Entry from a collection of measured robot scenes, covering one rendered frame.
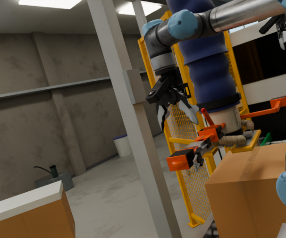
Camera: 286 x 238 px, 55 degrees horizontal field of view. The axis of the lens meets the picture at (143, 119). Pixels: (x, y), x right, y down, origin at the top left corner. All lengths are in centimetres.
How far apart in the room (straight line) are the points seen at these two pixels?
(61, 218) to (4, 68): 562
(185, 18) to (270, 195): 101
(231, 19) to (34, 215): 183
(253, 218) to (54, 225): 135
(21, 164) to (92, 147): 217
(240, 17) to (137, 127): 179
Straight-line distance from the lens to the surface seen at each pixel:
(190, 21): 82
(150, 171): 253
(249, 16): 82
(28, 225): 222
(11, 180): 700
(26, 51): 783
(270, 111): 152
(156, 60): 89
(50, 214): 218
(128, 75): 241
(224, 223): 165
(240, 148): 138
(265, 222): 160
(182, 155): 94
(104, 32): 257
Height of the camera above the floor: 149
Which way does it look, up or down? 4 degrees down
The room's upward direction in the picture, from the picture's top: 16 degrees counter-clockwise
